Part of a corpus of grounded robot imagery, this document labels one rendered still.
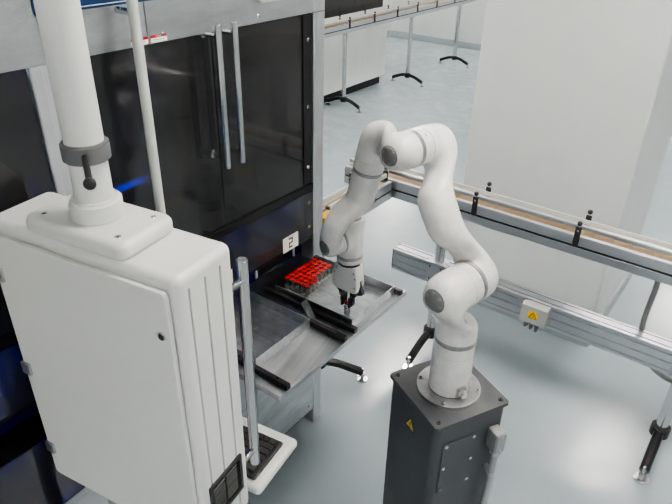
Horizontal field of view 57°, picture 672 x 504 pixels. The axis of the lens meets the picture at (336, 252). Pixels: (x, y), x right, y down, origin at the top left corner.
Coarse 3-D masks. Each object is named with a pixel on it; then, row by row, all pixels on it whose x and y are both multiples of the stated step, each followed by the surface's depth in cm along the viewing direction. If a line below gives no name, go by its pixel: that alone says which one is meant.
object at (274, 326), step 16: (256, 304) 216; (272, 304) 213; (256, 320) 208; (272, 320) 208; (288, 320) 209; (304, 320) 206; (240, 336) 201; (256, 336) 201; (272, 336) 201; (288, 336) 197; (240, 352) 190; (256, 352) 194; (272, 352) 192
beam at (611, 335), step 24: (408, 264) 319; (432, 264) 308; (504, 288) 289; (528, 288) 289; (552, 312) 278; (576, 312) 273; (576, 336) 275; (600, 336) 269; (624, 336) 261; (648, 336) 259; (648, 360) 259
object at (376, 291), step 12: (276, 288) 222; (324, 288) 226; (336, 288) 226; (372, 288) 226; (384, 288) 225; (300, 300) 216; (312, 300) 219; (324, 300) 219; (336, 300) 219; (360, 300) 220; (372, 300) 220; (384, 300) 219; (336, 312) 208; (360, 312) 208
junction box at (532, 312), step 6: (528, 300) 281; (522, 306) 280; (528, 306) 278; (534, 306) 277; (540, 306) 278; (546, 306) 278; (522, 312) 281; (528, 312) 279; (534, 312) 278; (540, 312) 276; (546, 312) 274; (522, 318) 283; (528, 318) 281; (534, 318) 279; (540, 318) 277; (546, 318) 275; (534, 324) 280; (540, 324) 278; (546, 324) 280
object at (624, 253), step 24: (384, 168) 298; (408, 192) 297; (456, 192) 284; (480, 192) 283; (480, 216) 278; (504, 216) 271; (528, 216) 269; (552, 216) 261; (528, 240) 268; (552, 240) 262; (576, 240) 254; (600, 240) 252; (624, 240) 246; (648, 240) 246; (624, 264) 247; (648, 264) 241
